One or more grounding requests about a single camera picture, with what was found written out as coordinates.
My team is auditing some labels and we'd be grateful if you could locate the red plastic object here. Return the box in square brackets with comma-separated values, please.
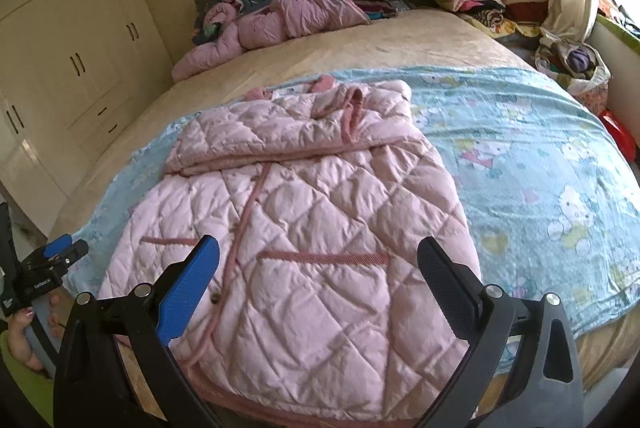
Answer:
[597, 108, 638, 150]

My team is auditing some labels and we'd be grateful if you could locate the pink puffer jacket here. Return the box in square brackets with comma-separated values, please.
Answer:
[172, 0, 372, 82]

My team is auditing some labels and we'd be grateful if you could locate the person's left forearm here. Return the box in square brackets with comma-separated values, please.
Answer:
[0, 330, 53, 411]

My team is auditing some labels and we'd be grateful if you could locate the bag of clothes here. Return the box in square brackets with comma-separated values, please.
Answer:
[535, 31, 612, 95]

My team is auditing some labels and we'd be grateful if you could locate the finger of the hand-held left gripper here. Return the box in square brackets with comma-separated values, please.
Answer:
[42, 233, 75, 260]
[50, 239, 91, 272]

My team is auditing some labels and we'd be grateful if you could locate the blue cartoon print blanket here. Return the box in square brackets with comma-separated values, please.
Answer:
[47, 66, 640, 371]

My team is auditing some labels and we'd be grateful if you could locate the person's left hand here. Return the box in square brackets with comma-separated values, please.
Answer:
[10, 295, 68, 372]

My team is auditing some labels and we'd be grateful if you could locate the pink quilted coat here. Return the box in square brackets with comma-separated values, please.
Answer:
[97, 76, 483, 424]

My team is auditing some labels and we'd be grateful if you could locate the cream wardrobe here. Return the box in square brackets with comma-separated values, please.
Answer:
[0, 0, 173, 214]

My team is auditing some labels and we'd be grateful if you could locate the bed with beige sheet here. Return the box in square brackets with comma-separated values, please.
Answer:
[47, 6, 640, 409]

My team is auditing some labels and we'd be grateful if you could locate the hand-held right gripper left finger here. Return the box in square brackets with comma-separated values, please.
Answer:
[52, 235, 221, 428]

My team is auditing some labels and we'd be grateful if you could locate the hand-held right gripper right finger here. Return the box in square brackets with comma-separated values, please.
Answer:
[417, 235, 586, 428]

